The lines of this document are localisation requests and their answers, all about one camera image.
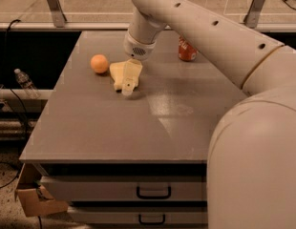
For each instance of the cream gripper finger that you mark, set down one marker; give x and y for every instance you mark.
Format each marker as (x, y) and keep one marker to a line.
(131, 72)

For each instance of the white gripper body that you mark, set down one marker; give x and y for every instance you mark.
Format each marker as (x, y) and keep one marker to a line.
(137, 49)

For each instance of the yellow sponge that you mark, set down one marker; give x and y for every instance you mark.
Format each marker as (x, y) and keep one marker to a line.
(116, 72)

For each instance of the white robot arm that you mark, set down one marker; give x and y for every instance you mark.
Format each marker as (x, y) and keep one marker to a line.
(251, 165)

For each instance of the orange fruit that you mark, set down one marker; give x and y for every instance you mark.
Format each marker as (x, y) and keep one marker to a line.
(99, 63)

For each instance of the red cola can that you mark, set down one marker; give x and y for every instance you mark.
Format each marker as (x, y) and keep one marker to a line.
(186, 51)

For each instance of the grey drawer cabinet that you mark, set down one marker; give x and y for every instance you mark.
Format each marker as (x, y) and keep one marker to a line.
(94, 146)

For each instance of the clear plastic water bottle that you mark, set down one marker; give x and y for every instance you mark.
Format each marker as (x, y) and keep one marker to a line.
(26, 84)

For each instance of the cardboard box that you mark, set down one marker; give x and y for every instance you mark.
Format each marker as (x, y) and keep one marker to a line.
(34, 198)

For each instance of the left metal railing bracket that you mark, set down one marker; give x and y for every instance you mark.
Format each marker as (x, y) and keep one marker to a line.
(58, 16)

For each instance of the metal railing bracket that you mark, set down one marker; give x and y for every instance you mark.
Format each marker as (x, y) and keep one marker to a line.
(253, 15)
(58, 16)

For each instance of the right metal railing bracket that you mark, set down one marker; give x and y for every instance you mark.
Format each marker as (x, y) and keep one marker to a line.
(253, 15)

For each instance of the upper black drawer handle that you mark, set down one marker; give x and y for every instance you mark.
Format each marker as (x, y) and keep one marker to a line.
(154, 193)

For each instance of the black drawer handle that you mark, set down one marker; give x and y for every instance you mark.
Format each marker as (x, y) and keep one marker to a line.
(151, 219)
(154, 193)

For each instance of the lower black drawer handle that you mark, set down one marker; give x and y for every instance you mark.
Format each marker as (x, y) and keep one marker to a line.
(151, 219)

